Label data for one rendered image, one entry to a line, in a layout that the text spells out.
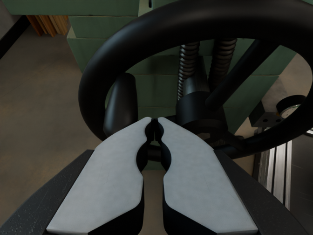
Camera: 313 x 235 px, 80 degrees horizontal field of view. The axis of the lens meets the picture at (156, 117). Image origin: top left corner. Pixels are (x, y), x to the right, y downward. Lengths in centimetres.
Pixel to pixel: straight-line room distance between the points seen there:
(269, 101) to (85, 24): 47
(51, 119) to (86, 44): 100
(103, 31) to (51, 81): 123
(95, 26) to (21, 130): 111
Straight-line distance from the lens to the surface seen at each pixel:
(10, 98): 161
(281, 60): 47
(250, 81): 49
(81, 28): 38
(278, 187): 94
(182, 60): 25
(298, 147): 110
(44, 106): 144
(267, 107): 56
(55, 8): 37
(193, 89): 25
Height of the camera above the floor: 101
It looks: 58 degrees down
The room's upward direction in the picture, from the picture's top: 1 degrees clockwise
